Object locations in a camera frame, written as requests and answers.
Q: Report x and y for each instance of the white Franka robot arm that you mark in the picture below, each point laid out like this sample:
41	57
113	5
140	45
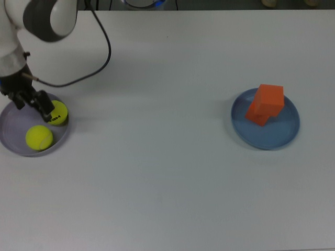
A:
60	15

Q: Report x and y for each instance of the yellow tennis ball black print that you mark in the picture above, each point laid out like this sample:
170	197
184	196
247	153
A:
61	109

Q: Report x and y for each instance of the purple plate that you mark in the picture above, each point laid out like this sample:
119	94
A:
11	130

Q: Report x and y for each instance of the blue plate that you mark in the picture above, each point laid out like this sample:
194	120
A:
274	133

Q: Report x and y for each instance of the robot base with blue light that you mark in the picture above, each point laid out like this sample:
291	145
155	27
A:
144	2

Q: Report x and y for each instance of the orange cube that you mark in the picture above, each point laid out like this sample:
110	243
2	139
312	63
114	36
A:
257	120
269	98

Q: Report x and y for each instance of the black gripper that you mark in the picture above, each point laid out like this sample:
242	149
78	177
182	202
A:
15	83

